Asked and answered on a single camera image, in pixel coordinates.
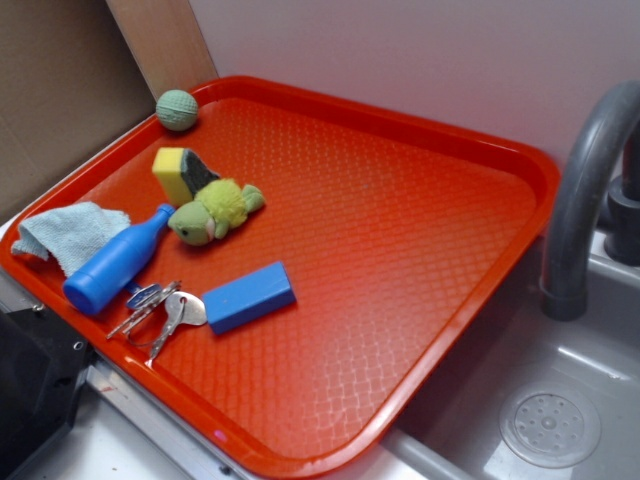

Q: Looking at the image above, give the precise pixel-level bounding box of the silver key with blue head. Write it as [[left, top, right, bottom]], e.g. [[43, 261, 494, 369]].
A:
[[106, 281, 181, 340]]

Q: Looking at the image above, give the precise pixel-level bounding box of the green textured ball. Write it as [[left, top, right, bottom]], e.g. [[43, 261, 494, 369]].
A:
[[155, 89, 199, 132]]

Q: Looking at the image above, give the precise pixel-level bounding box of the light blue cloth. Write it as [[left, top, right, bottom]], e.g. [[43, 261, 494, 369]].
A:
[[10, 202, 131, 277]]

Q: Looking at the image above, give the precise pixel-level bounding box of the grey sink basin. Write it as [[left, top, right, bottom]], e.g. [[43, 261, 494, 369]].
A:
[[383, 247, 639, 479]]

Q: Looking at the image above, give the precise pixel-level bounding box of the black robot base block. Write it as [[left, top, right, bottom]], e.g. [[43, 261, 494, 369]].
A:
[[1, 305, 92, 479]]

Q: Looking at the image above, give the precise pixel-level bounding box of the brown cardboard panel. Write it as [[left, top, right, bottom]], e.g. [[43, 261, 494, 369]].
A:
[[1, 1, 154, 221]]

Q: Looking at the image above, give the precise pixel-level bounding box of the blue plastic bottle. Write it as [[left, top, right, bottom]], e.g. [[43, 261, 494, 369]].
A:
[[63, 204, 175, 315]]

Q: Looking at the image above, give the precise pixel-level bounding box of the wooden board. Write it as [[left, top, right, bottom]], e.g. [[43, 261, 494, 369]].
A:
[[107, 0, 218, 98]]

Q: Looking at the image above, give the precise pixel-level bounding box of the dark faucet handle knob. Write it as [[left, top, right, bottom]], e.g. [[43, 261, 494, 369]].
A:
[[604, 118, 639, 266]]

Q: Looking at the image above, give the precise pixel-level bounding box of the grey toy faucet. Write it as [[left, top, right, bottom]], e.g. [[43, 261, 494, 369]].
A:
[[540, 80, 639, 321]]

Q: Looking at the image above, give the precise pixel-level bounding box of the yellow and black sponge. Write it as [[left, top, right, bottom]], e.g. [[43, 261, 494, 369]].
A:
[[152, 147, 220, 207]]

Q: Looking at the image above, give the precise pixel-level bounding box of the silver key with round head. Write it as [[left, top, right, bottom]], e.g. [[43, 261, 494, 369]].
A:
[[145, 292, 207, 368]]

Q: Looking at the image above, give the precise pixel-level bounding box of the red plastic tray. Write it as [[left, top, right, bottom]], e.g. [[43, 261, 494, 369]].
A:
[[1, 77, 559, 479]]

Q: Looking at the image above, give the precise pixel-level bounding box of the green plush turtle toy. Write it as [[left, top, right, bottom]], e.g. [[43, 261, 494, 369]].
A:
[[168, 179, 266, 246]]

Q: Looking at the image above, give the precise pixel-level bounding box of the blue rectangular block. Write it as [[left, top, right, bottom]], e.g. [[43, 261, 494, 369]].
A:
[[202, 262, 296, 335]]

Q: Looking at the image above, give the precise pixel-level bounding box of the round sink drain cover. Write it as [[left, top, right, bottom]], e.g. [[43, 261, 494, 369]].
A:
[[499, 382, 601, 469]]

